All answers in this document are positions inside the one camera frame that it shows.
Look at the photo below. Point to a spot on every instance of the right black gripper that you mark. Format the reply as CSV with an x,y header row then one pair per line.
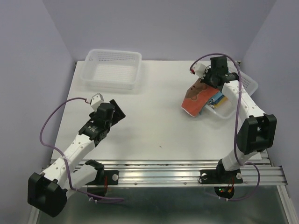
x,y
205,80

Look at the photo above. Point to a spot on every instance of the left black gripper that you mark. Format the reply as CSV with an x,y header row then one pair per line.
x,y
117,114

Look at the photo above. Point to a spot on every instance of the light blue patterned towel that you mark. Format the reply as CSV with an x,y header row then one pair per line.
x,y
216,97

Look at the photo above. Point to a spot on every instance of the yellow grey towel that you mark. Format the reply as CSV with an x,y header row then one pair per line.
x,y
220,102

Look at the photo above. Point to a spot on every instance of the red white towel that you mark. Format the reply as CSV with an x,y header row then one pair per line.
x,y
196,97

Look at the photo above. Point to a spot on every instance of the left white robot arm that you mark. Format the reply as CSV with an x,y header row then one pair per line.
x,y
49,190

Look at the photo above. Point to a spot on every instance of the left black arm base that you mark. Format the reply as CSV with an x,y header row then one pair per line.
x,y
99,186

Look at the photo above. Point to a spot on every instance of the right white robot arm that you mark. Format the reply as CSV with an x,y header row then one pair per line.
x,y
254,135

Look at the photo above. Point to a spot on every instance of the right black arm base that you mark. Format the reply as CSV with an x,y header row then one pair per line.
x,y
224,181

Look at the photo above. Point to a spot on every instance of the white basket with towels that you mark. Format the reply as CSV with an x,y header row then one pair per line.
x,y
111,68

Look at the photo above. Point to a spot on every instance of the empty white basket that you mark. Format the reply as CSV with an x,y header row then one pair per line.
x,y
227,110

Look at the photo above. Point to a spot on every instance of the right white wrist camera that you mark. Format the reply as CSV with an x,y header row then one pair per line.
x,y
199,69

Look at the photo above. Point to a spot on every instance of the aluminium frame rail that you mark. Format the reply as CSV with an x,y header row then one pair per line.
x,y
169,192

